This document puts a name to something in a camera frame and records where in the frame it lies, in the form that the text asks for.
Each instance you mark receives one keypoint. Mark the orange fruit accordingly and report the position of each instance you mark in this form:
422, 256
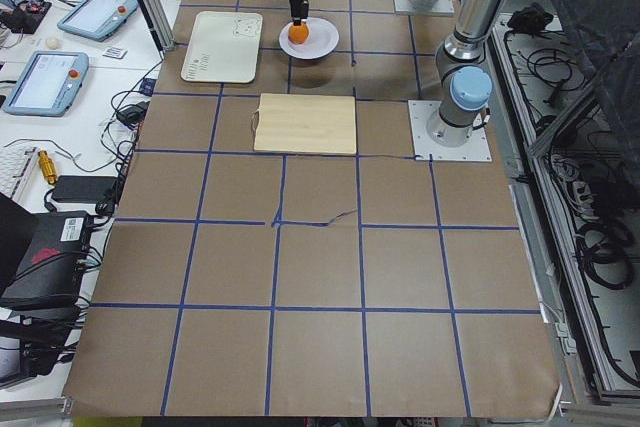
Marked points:
298, 34

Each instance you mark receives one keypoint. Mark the white round plate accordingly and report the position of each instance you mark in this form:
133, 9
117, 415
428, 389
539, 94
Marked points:
322, 40

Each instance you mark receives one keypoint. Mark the cream bear tray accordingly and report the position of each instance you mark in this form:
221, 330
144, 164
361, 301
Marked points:
223, 48

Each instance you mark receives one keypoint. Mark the bamboo cutting board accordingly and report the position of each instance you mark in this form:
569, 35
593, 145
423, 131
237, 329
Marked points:
306, 124

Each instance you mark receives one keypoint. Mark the small printed card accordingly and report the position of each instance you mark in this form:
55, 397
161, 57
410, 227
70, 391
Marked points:
115, 53

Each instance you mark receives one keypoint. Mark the far blue teach pendant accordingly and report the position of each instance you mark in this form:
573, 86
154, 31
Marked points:
97, 19

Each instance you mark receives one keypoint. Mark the blue teach pendant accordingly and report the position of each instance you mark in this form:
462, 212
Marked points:
48, 84
97, 19

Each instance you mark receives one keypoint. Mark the beige round ball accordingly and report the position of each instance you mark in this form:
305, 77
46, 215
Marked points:
53, 43

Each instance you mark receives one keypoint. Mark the near blue teach pendant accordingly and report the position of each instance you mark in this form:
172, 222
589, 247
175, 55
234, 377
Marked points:
48, 84

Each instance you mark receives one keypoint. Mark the black laptop charger brick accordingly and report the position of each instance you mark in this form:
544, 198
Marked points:
82, 189

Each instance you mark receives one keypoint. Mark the gold metal cylinder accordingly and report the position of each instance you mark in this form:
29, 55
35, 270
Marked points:
47, 167

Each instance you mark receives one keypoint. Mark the black electronics box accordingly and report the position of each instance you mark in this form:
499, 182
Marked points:
41, 257

